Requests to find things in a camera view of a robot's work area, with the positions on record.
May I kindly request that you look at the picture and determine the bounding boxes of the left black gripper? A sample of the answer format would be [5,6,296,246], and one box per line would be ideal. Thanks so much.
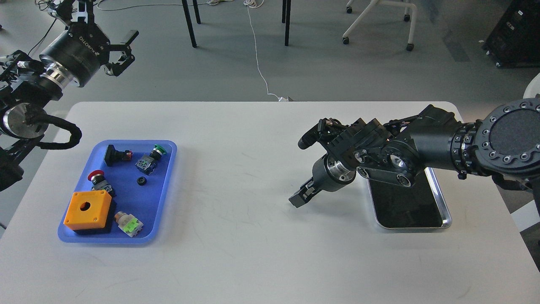
[39,0,139,87]

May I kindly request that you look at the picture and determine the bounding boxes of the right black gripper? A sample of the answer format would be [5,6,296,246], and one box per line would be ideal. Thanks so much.
[289,155,356,208]

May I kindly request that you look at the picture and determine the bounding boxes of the black gear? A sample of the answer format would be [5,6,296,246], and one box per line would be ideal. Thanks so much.
[136,176,147,185]

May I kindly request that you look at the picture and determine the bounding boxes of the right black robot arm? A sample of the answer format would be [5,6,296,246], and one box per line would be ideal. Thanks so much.
[289,98,540,208]

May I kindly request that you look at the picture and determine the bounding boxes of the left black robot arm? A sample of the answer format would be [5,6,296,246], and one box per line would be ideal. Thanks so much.
[0,0,139,190]

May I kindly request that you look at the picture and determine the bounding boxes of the silver metal tray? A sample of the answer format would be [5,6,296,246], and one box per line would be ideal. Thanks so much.
[368,168,453,232]

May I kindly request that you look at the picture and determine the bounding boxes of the blue plastic tray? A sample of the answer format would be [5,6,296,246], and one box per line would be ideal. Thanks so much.
[57,140,177,244]

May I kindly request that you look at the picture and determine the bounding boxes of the black table legs left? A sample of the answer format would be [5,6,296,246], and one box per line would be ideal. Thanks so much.
[181,0,201,48]

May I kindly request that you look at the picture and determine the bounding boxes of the black table legs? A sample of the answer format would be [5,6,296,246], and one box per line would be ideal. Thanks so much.
[181,0,201,48]
[281,0,292,46]

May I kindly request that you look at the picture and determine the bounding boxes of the red emergency stop button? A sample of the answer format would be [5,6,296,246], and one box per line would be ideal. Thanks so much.
[87,170,116,198]

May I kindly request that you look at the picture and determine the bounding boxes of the black table legs right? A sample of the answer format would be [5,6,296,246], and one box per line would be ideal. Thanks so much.
[281,0,292,46]

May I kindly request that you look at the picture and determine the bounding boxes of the white office chair base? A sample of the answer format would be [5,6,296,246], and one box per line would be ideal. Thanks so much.
[342,0,418,52]

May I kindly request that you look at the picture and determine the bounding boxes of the black equipment case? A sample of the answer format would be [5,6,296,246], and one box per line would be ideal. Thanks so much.
[482,0,540,68]

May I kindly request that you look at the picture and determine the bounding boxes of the black floor cables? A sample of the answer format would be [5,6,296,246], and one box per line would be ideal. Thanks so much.
[36,0,211,43]

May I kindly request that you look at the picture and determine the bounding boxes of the green push button switch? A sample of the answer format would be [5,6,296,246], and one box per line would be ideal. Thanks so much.
[135,144,167,175]

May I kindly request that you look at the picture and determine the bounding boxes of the orange button enclosure box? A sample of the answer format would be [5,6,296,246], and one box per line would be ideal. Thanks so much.
[63,190,112,231]

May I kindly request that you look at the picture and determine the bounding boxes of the white floor cable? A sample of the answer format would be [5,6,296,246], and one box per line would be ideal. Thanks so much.
[243,0,289,102]

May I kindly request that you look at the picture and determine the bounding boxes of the white green contact switch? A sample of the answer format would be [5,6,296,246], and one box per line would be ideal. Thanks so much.
[114,211,143,237]

